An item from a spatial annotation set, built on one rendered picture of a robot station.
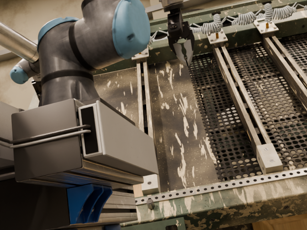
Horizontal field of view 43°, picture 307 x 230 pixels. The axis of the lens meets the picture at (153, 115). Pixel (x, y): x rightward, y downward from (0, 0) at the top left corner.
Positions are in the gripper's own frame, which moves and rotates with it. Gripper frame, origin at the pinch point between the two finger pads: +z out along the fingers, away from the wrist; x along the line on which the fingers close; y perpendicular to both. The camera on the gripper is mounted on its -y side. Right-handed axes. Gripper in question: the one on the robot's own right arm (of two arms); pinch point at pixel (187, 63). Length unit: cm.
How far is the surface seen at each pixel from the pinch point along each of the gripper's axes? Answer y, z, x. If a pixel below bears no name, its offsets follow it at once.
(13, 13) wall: 327, -87, 222
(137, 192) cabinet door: -1, 43, 31
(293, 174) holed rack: -2, 47, -27
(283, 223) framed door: 8, 70, -21
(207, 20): 145, -14, -8
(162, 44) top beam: 98, -7, 20
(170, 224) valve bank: -16, 50, 17
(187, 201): -9.7, 46.1, 11.0
